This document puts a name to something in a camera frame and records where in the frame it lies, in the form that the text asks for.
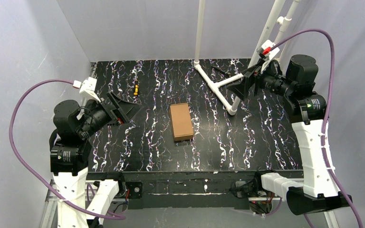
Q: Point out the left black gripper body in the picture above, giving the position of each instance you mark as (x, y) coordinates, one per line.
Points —
(112, 109)

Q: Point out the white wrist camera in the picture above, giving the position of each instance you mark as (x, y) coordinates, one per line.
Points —
(87, 88)
(267, 54)

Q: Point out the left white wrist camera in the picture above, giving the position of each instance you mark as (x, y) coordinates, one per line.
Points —
(87, 88)

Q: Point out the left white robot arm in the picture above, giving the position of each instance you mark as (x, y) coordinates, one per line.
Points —
(69, 152)

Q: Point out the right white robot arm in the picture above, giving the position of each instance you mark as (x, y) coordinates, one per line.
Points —
(306, 110)

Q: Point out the yellow black screwdriver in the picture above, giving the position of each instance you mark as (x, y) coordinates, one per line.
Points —
(136, 88)

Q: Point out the brown cardboard box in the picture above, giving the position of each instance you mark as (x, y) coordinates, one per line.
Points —
(181, 122)

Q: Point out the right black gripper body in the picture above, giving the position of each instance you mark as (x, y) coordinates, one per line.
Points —
(253, 81)

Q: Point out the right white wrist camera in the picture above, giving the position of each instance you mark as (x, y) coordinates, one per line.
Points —
(267, 54)

